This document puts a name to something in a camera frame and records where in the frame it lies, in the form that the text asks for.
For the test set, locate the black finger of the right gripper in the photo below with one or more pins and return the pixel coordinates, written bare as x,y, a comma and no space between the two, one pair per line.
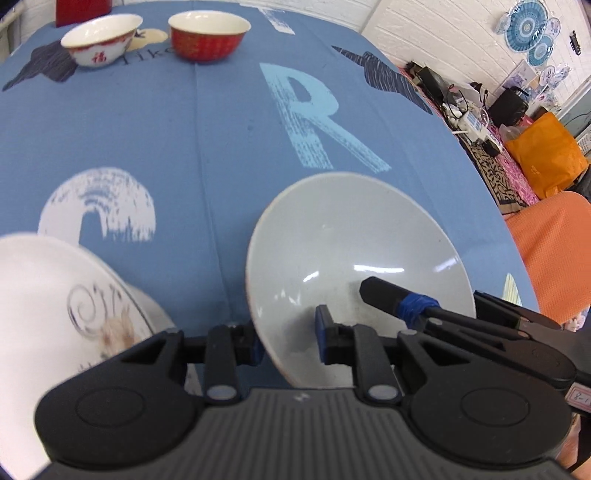
392,297

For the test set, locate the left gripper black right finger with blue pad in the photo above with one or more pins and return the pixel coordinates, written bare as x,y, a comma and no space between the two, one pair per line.
368,355

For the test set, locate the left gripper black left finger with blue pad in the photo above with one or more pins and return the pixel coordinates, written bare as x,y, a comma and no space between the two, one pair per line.
228,347

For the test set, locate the plain white bowl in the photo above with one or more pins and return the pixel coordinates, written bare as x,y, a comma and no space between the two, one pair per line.
315,244

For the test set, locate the orange cushioned chair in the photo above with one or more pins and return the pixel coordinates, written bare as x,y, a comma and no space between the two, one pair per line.
553,239

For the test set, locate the floral white plate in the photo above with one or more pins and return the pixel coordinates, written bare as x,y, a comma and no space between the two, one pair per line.
64,310

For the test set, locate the orange bag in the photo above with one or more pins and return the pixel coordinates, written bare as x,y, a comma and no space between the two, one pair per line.
548,155

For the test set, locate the blue patterned tablecloth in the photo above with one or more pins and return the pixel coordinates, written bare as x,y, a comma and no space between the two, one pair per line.
162,167

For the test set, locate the red bowl white inside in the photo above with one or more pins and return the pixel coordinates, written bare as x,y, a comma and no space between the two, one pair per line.
206,35

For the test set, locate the white bowl red pattern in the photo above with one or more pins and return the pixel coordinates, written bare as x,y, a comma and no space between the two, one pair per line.
101,41

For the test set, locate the red thermos jug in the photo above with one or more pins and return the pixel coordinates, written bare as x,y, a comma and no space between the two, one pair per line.
69,12

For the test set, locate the blue decorative wall plate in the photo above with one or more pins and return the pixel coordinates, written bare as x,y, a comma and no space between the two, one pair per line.
529,29

